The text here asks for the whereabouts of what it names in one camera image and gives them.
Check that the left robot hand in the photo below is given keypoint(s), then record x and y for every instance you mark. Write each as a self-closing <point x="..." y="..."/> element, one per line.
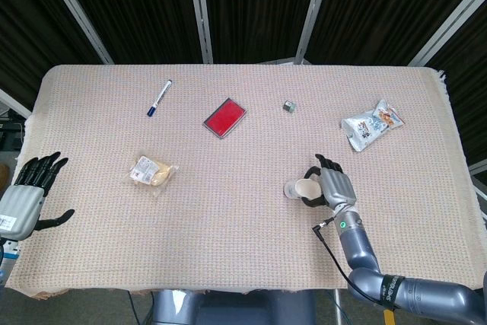
<point x="28" y="195"/>

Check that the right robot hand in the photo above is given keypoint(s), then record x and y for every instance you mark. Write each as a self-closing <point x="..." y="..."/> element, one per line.
<point x="336" y="186"/>

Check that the white floral paper cup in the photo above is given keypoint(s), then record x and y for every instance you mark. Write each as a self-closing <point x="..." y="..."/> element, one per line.
<point x="302" y="188"/>

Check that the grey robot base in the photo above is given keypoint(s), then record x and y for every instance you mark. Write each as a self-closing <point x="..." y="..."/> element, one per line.
<point x="236" y="308"/>

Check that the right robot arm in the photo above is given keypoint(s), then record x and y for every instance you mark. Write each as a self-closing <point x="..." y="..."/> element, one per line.
<point x="384" y="264"/>

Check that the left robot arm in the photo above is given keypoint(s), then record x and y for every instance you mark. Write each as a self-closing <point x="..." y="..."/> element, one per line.
<point x="3" y="249"/>

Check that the silver blue snack bag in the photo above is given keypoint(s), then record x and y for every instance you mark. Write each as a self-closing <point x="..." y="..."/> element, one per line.
<point x="367" y="127"/>

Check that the beige woven tablecloth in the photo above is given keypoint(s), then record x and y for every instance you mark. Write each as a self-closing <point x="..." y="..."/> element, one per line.
<point x="236" y="226"/>

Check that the packaged bread in clear wrap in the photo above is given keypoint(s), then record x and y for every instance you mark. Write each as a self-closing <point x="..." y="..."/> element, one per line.
<point x="152" y="175"/>

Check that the red ink stamp pad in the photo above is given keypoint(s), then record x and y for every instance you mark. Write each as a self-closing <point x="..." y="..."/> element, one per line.
<point x="224" y="117"/>

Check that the blue capped whiteboard marker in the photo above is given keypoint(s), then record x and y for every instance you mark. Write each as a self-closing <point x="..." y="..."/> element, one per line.
<point x="160" y="98"/>

